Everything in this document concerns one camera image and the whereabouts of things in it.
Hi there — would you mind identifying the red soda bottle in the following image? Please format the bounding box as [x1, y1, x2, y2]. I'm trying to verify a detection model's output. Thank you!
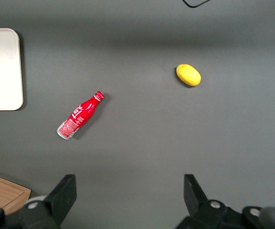
[56, 90, 105, 140]

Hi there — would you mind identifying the wooden cutting board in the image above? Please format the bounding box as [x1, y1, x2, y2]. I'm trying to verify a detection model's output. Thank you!
[0, 171, 32, 215]

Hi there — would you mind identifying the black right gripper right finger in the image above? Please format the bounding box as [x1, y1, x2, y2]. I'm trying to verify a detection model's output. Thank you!
[175, 174, 244, 229]

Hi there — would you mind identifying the yellow lemon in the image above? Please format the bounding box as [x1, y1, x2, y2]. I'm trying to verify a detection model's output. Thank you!
[175, 63, 202, 87]

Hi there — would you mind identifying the black cable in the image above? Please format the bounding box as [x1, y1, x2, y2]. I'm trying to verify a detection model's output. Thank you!
[182, 0, 211, 8]

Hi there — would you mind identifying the white rounded tray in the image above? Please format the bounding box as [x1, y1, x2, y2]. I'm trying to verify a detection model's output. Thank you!
[0, 28, 24, 111]

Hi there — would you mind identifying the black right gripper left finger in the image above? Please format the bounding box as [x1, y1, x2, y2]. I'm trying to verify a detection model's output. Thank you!
[20, 174, 78, 229]

